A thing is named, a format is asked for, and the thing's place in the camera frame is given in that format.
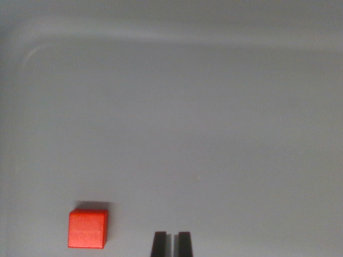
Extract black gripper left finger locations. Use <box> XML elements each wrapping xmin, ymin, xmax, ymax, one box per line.
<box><xmin>150</xmin><ymin>231</ymin><xmax>172</xmax><ymax>257</ymax></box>

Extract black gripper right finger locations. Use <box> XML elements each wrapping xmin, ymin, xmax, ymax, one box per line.
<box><xmin>174</xmin><ymin>231</ymin><xmax>194</xmax><ymax>257</ymax></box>

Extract red wooden cube block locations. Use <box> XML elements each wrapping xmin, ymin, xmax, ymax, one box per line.
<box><xmin>67</xmin><ymin>209</ymin><xmax>109</xmax><ymax>248</ymax></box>

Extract white plastic tray bin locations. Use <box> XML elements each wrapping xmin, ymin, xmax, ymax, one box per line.
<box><xmin>0</xmin><ymin>0</ymin><xmax>343</xmax><ymax>257</ymax></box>

